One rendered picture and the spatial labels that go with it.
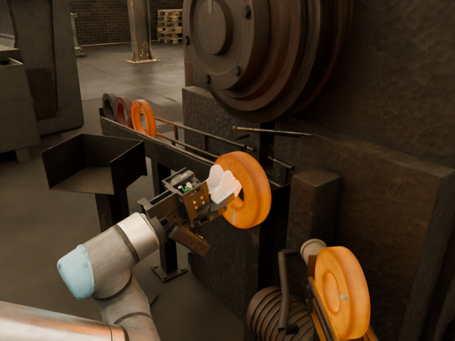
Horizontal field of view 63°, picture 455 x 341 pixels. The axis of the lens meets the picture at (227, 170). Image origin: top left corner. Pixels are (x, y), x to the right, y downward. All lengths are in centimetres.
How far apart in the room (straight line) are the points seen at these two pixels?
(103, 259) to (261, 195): 29
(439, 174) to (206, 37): 57
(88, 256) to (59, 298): 122
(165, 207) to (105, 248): 12
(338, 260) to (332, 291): 10
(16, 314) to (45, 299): 134
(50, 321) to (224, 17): 64
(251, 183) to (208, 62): 37
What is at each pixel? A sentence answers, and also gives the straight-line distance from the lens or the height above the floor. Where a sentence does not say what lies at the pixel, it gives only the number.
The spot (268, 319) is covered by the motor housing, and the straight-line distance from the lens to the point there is 91.
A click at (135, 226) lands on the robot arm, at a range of 63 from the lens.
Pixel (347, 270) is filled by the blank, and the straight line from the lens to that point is 65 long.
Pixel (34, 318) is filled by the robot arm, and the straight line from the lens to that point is 53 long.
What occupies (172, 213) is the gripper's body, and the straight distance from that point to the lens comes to 66.
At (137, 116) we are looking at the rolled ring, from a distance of 171.
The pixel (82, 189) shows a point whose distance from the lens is 132.
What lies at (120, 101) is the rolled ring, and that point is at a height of 75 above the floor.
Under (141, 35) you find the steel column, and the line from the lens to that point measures 798.
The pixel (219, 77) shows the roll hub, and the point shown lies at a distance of 90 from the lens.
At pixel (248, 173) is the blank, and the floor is 88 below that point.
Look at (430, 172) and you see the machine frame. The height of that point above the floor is 87.
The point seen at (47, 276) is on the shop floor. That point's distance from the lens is 198.
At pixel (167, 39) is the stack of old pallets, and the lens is 1135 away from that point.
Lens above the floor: 118
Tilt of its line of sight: 25 degrees down
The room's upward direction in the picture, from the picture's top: straight up
